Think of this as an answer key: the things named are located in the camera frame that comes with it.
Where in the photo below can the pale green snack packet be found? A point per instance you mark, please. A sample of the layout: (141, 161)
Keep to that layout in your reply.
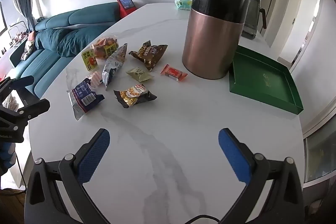
(139, 74)

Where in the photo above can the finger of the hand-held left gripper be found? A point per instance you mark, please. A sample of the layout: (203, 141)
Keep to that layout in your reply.
(34, 107)
(18, 82)

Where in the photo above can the green tray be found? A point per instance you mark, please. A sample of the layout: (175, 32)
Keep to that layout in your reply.
(262, 77)

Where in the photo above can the black electric kettle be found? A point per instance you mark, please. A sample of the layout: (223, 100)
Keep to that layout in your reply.
(252, 16)

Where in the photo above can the orange candy packet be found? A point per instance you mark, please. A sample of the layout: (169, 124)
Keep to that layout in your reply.
(173, 72)

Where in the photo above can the clear dried fruit packet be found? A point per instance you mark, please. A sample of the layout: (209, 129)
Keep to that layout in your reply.
(105, 45)
(89, 61)

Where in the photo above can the red device with screen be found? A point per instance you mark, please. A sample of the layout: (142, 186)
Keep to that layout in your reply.
(125, 6)

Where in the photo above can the brown snack packet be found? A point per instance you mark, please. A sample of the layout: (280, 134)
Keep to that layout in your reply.
(148, 54)

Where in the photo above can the copper canister with black lid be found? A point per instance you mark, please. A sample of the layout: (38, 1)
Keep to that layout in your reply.
(210, 43)

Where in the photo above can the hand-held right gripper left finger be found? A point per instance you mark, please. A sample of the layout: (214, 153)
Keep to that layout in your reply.
(94, 155)

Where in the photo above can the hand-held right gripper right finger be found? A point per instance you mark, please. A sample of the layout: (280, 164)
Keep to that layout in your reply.
(233, 155)

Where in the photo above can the green wet wipes packet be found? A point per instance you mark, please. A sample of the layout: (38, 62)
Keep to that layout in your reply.
(183, 3)

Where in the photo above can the pink sausage packet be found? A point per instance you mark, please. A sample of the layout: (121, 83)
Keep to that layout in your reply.
(95, 78)

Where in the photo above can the person's left hand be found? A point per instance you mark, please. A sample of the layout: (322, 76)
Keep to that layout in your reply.
(5, 155)

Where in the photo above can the patterned pillow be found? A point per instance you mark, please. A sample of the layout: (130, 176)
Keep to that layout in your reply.
(27, 50)

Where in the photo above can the gold and black snack packet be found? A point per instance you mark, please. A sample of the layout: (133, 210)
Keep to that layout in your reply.
(134, 95)

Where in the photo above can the teal sofa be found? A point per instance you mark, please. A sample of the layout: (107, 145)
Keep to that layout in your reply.
(52, 37)

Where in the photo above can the blue and silver snack packet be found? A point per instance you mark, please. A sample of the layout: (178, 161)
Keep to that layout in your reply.
(84, 95)

